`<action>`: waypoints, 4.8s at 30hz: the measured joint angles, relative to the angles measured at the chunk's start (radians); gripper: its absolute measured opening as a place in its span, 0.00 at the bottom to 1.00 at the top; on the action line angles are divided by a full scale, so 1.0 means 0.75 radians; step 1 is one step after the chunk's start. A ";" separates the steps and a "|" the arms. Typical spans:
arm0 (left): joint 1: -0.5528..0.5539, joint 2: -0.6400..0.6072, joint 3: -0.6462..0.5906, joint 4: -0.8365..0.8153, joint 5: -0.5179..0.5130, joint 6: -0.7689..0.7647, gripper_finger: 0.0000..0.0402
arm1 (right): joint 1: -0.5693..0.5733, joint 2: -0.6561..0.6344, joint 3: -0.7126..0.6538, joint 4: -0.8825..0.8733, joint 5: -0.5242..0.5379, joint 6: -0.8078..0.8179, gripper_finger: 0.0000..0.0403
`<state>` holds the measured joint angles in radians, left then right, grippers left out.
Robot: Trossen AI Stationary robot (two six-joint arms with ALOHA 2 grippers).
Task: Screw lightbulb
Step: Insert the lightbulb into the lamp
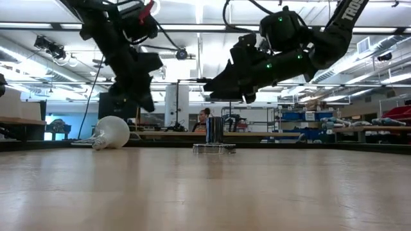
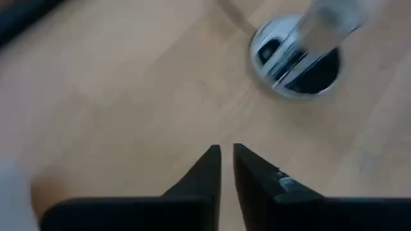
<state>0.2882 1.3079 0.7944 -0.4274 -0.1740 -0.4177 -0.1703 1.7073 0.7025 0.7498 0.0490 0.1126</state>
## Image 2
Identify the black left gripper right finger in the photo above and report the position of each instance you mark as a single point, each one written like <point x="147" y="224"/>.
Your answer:
<point x="337" y="215"/>

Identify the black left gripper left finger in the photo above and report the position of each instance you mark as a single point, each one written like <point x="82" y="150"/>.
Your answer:
<point x="128" y="215"/>

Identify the chrome lamp socket base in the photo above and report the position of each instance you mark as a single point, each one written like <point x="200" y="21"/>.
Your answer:
<point x="289" y="64"/>

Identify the white reflector lightbulb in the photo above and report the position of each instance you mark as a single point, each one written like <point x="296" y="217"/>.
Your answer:
<point x="346" y="9"/>

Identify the black aluminium table frame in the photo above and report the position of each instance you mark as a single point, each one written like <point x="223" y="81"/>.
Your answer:
<point x="13" y="19"/>

